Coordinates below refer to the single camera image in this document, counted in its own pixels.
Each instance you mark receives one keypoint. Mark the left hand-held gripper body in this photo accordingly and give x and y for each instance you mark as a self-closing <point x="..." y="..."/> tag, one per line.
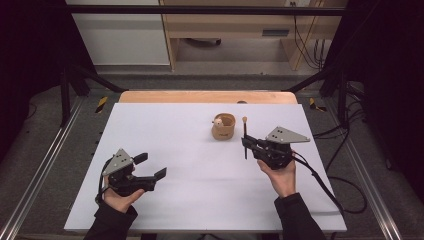
<point x="123" y="181"/>

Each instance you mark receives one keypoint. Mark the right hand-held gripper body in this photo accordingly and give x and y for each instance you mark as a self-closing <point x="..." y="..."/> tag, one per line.
<point x="275" y="153"/>

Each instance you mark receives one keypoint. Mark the black pen with tan end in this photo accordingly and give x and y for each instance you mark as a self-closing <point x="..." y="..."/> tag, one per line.
<point x="245" y="128"/>

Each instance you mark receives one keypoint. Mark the tan pen holder cup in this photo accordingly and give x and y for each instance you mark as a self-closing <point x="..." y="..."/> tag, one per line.
<point x="223" y="130"/>

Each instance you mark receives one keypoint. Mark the person's left hand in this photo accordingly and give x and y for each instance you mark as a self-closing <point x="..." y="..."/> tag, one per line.
<point x="121" y="201"/>

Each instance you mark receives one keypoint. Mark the person's right hand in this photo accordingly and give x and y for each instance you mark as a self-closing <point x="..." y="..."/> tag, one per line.
<point x="283" y="181"/>

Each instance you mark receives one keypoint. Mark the yellow and black tape piece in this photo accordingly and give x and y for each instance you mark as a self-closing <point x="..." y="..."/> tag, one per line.
<point x="102" y="104"/>
<point x="315" y="106"/>

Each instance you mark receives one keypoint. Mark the black metal stand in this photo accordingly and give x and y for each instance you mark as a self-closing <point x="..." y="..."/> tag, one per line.
<point x="341" y="100"/>
<point x="65" y="100"/>

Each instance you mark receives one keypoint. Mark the grey desk label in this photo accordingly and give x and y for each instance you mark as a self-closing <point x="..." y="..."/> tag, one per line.
<point x="275" y="32"/>

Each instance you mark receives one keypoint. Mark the light wooden desk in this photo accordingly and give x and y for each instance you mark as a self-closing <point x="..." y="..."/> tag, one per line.
<point x="233" y="25"/>

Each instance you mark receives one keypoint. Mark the white cabinet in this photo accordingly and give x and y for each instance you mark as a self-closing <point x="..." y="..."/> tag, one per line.
<point x="123" y="40"/>

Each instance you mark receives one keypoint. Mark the black curtain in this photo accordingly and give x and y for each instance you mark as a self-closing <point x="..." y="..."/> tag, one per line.
<point x="26" y="50"/>
<point x="393" y="66"/>

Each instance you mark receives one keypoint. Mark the aluminium rail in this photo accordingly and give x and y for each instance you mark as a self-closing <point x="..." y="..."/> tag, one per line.
<point x="377" y="200"/>
<point x="45" y="166"/>

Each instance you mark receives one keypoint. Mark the black horizontal frame bar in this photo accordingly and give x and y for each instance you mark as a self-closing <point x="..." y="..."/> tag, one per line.
<point x="200" y="10"/>

